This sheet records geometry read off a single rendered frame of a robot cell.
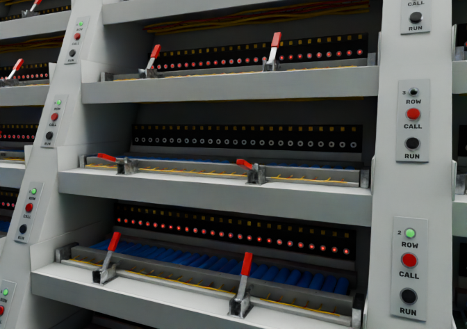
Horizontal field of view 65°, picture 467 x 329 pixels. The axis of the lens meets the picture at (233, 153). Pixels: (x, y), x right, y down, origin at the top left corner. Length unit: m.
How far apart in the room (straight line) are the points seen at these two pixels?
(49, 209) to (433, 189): 0.69
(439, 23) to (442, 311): 0.40
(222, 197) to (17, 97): 0.62
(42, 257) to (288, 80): 0.58
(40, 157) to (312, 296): 0.61
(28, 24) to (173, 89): 0.53
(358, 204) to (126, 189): 0.41
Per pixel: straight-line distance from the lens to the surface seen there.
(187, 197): 0.63
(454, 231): 0.55
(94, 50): 0.91
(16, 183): 0.93
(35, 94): 0.98
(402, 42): 0.62
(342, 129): 0.73
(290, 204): 0.56
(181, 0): 0.83
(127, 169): 0.72
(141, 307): 0.66
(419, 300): 0.53
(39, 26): 1.10
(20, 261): 0.85
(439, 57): 0.61
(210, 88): 0.68
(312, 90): 0.61
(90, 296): 0.73
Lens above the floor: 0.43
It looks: 14 degrees up
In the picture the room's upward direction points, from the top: 9 degrees clockwise
